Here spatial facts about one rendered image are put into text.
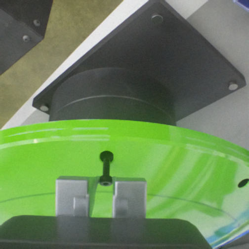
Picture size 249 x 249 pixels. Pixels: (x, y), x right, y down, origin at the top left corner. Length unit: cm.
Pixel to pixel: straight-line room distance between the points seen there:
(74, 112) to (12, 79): 152
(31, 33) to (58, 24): 109
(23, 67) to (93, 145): 157
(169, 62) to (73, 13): 115
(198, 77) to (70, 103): 13
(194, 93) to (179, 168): 18
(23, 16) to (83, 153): 26
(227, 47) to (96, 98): 14
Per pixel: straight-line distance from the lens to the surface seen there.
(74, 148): 18
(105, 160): 18
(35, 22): 42
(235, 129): 46
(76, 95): 32
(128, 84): 32
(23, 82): 183
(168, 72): 34
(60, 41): 156
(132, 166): 19
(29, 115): 43
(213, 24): 32
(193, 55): 32
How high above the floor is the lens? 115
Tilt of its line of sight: 34 degrees down
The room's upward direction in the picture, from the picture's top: 180 degrees counter-clockwise
